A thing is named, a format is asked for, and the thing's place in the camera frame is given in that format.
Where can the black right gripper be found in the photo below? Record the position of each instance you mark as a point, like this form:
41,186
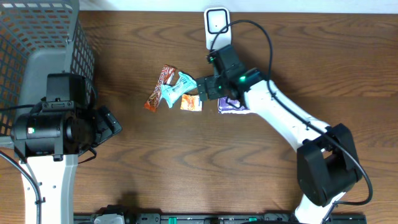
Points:
204,88

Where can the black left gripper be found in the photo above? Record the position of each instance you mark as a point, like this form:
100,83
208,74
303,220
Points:
109,121

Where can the red purple sanitary pad pack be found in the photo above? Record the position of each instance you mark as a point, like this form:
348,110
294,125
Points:
228,106

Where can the small orange tissue pack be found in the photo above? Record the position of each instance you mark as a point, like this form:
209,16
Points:
191,103

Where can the teal green wipes pack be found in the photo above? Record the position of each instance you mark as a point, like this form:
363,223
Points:
184,84

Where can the red Top chocolate bar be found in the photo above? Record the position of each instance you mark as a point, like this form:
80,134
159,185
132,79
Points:
166,75

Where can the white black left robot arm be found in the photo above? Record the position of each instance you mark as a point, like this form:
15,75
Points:
49,139

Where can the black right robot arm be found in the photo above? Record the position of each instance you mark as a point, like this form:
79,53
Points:
327,162

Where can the white barcode scanner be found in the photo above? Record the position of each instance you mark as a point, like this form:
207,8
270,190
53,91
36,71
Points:
215,18

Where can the dark grey plastic basket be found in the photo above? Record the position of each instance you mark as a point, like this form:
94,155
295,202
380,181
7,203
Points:
39,38

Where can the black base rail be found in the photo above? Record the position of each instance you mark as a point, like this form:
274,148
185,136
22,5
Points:
120,214

